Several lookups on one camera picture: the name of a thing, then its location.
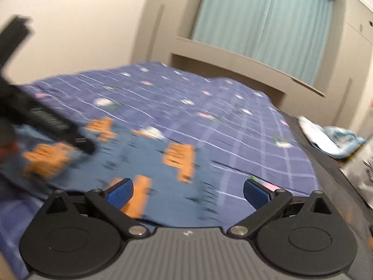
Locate white printed shopping bag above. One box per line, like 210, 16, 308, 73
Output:
340, 136, 373, 203

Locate blue pants with orange cars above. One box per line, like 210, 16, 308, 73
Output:
0, 117, 255, 228

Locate purple checked floral blanket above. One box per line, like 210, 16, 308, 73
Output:
0, 61, 321, 272

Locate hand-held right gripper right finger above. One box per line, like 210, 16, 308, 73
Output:
227, 178, 340, 238

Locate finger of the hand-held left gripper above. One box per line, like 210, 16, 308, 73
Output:
73, 134, 97, 156

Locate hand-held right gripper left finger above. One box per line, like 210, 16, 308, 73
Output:
38, 178, 150, 239

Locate dark grey bed mattress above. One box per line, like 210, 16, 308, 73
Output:
279, 113, 373, 280

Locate crumpled white and blue cloth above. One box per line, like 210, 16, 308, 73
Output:
298, 115, 369, 160

